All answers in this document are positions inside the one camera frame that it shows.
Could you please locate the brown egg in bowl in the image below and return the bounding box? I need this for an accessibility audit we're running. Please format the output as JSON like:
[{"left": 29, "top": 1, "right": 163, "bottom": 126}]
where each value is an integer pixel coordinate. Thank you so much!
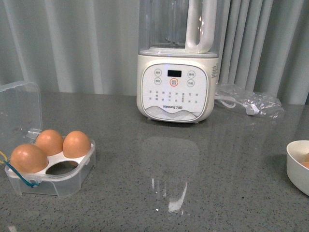
[{"left": 299, "top": 153, "right": 309, "bottom": 169}]

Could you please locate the white Joyoung blender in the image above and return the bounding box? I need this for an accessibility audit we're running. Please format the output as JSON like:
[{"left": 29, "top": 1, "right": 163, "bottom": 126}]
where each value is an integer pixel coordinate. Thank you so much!
[{"left": 137, "top": 0, "right": 224, "bottom": 123}]

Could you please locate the clear plastic bag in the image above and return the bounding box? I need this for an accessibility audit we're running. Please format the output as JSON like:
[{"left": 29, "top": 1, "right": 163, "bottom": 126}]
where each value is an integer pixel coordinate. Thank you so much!
[{"left": 215, "top": 83, "right": 284, "bottom": 119}]

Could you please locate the yellow rubber band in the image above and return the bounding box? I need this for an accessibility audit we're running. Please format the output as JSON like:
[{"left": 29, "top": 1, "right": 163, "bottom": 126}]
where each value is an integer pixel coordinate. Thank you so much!
[{"left": 0, "top": 151, "right": 8, "bottom": 164}]

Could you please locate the brown egg back right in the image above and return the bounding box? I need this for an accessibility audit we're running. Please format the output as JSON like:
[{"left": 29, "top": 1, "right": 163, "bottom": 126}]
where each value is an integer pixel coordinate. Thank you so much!
[{"left": 63, "top": 130, "right": 91, "bottom": 159}]

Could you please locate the brown egg back left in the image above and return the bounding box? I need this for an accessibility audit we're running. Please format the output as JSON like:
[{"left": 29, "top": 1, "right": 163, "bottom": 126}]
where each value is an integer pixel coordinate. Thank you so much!
[{"left": 35, "top": 130, "right": 64, "bottom": 156}]

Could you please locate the white bowl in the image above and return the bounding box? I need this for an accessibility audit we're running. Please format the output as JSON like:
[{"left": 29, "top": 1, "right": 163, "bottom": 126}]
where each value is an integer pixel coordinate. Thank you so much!
[{"left": 286, "top": 140, "right": 309, "bottom": 196}]

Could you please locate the teal rubber band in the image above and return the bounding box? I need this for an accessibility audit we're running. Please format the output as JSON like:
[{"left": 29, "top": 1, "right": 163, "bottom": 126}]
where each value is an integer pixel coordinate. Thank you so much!
[{"left": 3, "top": 160, "right": 40, "bottom": 188}]

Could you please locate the white power cable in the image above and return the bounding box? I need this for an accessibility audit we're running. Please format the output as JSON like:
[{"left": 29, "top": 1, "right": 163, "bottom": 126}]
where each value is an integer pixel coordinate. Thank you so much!
[{"left": 214, "top": 93, "right": 259, "bottom": 116}]

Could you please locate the brown egg front left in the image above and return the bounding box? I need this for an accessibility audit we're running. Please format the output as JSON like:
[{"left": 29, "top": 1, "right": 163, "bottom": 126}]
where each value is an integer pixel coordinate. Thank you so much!
[{"left": 10, "top": 144, "right": 49, "bottom": 173}]

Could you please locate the grey curtain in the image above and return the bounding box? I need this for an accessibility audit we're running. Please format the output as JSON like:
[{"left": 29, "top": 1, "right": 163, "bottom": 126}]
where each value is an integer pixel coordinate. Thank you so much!
[{"left": 0, "top": 0, "right": 309, "bottom": 104}]

